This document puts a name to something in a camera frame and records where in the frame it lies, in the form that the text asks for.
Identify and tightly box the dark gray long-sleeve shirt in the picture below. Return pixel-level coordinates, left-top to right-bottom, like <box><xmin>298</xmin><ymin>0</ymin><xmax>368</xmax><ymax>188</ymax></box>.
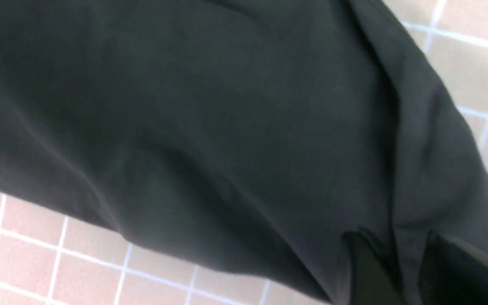
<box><xmin>0</xmin><ymin>0</ymin><xmax>488</xmax><ymax>305</ymax></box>

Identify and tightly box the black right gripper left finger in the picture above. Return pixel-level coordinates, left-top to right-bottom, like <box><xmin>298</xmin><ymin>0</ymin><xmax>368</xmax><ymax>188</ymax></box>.
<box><xmin>343</xmin><ymin>231</ymin><xmax>407</xmax><ymax>305</ymax></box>

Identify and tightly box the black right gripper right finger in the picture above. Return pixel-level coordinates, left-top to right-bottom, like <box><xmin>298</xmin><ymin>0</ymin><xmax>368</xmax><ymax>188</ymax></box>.
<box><xmin>418</xmin><ymin>232</ymin><xmax>488</xmax><ymax>305</ymax></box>

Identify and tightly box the beige grid-pattern table mat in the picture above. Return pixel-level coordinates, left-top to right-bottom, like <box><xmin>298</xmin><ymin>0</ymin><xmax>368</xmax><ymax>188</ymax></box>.
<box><xmin>0</xmin><ymin>0</ymin><xmax>488</xmax><ymax>305</ymax></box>

